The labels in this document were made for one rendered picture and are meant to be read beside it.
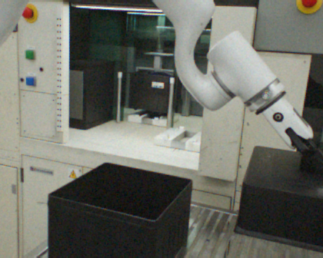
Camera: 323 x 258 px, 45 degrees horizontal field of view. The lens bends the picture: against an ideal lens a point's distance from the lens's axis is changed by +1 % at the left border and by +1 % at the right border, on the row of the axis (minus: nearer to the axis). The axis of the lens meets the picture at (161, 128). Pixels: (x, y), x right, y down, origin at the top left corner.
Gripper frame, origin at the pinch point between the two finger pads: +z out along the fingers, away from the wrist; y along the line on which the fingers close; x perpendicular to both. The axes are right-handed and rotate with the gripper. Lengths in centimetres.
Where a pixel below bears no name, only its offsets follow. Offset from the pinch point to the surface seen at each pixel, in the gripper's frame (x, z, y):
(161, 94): 49, -42, 94
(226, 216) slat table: 36.8, 8.3, 32.3
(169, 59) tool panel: 45, -58, 132
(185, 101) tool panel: 51, -33, 126
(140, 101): 60, -46, 94
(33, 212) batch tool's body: 108, -34, 43
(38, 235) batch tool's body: 114, -25, 43
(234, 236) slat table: 34.5, 11.6, 21.5
